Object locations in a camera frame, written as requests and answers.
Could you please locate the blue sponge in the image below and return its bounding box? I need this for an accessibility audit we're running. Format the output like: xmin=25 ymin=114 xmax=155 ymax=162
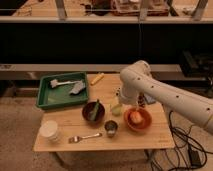
xmin=144 ymin=94 xmax=156 ymax=104

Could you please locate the pale green cup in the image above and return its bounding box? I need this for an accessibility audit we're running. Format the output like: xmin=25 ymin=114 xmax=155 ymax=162
xmin=111 ymin=104 xmax=122 ymax=116

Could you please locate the dark brown bowl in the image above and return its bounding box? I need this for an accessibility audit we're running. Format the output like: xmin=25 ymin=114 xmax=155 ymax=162
xmin=82 ymin=102 xmax=105 ymax=126

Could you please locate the green utensil in bowl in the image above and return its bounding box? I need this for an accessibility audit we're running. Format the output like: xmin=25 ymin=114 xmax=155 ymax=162
xmin=89 ymin=99 xmax=99 ymax=121

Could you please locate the white paper cup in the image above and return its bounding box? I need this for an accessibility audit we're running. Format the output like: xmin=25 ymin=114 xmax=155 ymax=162
xmin=39 ymin=120 xmax=59 ymax=142

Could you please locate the green plastic tray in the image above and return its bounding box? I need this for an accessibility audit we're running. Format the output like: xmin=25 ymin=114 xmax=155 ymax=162
xmin=37 ymin=72 xmax=89 ymax=110

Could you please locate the wooden table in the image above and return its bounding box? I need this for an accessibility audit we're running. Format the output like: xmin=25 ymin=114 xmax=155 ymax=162
xmin=34 ymin=74 xmax=174 ymax=153

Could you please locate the small metal cup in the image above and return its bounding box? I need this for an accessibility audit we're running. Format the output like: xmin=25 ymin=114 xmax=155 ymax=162
xmin=104 ymin=120 xmax=118 ymax=137

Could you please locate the orange fruit in bowl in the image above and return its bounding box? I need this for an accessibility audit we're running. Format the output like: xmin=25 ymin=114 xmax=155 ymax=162
xmin=130 ymin=111 xmax=143 ymax=124

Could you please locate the yellow banana toy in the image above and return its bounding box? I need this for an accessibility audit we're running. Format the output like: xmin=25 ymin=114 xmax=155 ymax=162
xmin=91 ymin=73 xmax=104 ymax=85

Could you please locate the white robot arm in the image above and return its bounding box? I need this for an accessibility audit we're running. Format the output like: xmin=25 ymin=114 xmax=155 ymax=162
xmin=119 ymin=60 xmax=213 ymax=135

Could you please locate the orange bowl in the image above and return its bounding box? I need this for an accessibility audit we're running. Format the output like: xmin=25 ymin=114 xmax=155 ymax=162
xmin=124 ymin=107 xmax=152 ymax=132

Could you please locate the black power adapter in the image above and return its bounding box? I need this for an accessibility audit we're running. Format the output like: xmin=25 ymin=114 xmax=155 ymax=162
xmin=188 ymin=149 xmax=201 ymax=167

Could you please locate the brown pinecone figure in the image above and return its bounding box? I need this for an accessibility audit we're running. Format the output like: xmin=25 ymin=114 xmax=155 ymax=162
xmin=138 ymin=93 xmax=145 ymax=108

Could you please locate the white brush in tray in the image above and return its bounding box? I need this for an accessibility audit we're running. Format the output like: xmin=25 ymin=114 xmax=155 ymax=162
xmin=50 ymin=79 xmax=75 ymax=88

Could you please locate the grey cloth in tray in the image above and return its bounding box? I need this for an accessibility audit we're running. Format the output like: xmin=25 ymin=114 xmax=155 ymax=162
xmin=69 ymin=81 xmax=85 ymax=95

